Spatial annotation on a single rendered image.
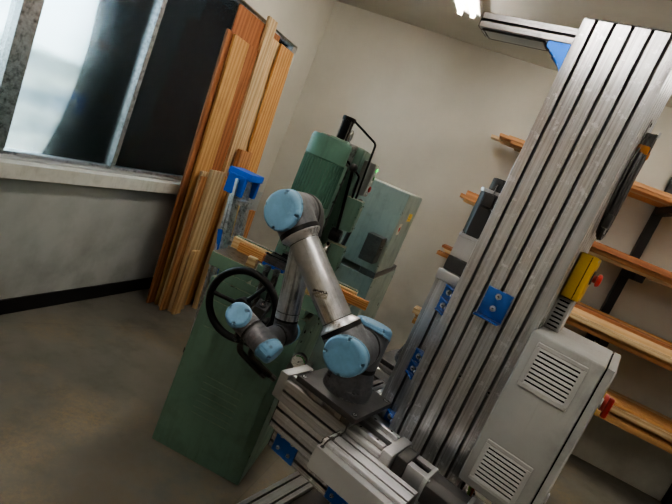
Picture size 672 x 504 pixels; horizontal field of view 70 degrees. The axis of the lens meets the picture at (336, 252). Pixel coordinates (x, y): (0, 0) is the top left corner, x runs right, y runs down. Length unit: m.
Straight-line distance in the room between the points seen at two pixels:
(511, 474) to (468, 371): 0.28
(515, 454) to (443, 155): 3.14
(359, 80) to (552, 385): 3.58
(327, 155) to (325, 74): 2.74
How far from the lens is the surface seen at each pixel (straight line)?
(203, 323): 2.11
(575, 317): 3.70
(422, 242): 4.23
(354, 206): 2.18
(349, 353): 1.26
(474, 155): 4.22
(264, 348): 1.40
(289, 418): 1.58
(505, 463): 1.45
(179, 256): 3.48
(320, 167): 1.96
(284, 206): 1.30
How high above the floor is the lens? 1.44
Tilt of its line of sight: 10 degrees down
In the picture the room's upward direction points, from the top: 23 degrees clockwise
